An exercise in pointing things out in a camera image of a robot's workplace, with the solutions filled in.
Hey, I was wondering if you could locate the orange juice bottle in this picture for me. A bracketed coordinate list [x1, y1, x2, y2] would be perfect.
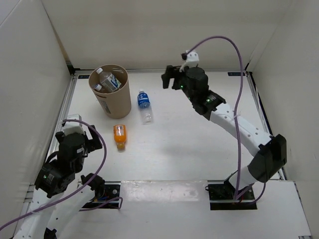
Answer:
[113, 124, 127, 150]

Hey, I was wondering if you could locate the blue label plastic bottle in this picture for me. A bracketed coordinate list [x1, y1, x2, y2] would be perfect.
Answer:
[137, 89, 153, 124]

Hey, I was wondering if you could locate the clear unlabelled plastic bottle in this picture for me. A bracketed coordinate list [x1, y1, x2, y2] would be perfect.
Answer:
[93, 84, 103, 92]

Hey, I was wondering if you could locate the green label plastic bottle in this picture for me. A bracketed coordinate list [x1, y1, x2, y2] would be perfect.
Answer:
[96, 68, 122, 93]

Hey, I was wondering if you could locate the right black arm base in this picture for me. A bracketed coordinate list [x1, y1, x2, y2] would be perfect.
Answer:
[205, 181, 257, 211]

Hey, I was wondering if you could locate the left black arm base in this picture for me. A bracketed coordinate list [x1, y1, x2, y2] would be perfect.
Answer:
[80, 175, 123, 212]

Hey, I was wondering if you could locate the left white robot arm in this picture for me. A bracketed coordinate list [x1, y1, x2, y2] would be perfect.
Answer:
[14, 119, 106, 239]

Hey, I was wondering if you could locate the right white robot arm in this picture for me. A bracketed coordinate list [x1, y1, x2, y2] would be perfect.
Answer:
[161, 65, 287, 199]

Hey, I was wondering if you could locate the brown cylindrical garbage bin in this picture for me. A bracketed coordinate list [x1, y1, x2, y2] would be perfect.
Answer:
[89, 64, 132, 119]

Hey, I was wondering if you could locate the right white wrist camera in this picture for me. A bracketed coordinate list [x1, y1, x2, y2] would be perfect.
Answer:
[179, 50, 199, 72]

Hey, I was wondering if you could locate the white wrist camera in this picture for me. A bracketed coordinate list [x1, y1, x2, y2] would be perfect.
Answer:
[61, 114, 85, 135]
[179, 50, 199, 72]

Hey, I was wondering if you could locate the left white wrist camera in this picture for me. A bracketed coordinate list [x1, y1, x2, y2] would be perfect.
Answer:
[61, 114, 85, 135]

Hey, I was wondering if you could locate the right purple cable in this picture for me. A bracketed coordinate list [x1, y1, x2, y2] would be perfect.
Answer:
[181, 36, 266, 204]

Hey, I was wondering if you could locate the left aluminium frame rail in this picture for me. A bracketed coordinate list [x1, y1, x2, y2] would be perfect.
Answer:
[57, 74, 77, 124]

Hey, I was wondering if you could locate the aluminium frame rail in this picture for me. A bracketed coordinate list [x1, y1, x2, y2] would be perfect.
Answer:
[57, 74, 77, 124]
[74, 68, 240, 75]
[246, 71, 287, 180]

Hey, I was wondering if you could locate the back aluminium frame rail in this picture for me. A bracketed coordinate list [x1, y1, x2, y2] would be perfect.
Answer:
[74, 68, 240, 75]

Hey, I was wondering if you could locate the right aluminium frame rail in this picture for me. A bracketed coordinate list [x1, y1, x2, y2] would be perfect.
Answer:
[246, 71, 287, 180]

